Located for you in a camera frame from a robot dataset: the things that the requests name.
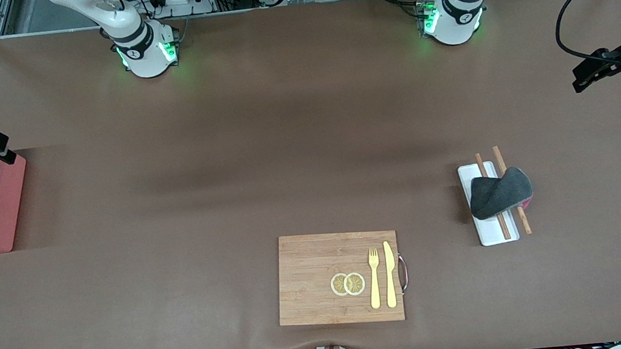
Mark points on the dark grey wiping cloth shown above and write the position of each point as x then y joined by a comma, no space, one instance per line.
497,193

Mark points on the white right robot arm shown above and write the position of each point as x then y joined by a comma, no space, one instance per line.
144,48

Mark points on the brown wooden chopstick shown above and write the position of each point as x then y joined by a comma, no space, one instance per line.
525,224
504,229

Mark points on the white rectangular tray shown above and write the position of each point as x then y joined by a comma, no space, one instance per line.
490,231

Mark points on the yellow plastic knife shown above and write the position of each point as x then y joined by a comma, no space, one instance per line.
390,275

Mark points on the brown table cover mat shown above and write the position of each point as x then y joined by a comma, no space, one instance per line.
284,143

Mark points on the yellow plastic fork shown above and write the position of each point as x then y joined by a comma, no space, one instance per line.
375,288

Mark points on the lemon slice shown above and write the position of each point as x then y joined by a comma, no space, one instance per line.
336,285
355,283

